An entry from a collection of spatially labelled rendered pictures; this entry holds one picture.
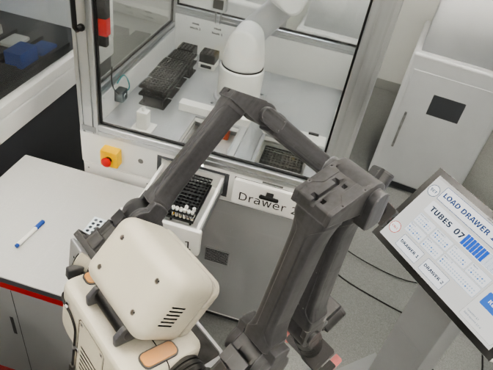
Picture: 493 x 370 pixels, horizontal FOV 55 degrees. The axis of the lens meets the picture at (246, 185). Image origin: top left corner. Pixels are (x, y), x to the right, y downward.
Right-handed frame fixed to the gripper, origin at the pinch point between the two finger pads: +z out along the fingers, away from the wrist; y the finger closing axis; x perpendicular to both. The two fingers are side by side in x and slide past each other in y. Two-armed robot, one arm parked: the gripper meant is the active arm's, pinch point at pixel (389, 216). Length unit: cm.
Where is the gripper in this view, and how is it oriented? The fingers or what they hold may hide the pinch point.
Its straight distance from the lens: 159.5
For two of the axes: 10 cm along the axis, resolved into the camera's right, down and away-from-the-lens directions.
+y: -4.3, -6.2, 6.6
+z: 6.0, 3.5, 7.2
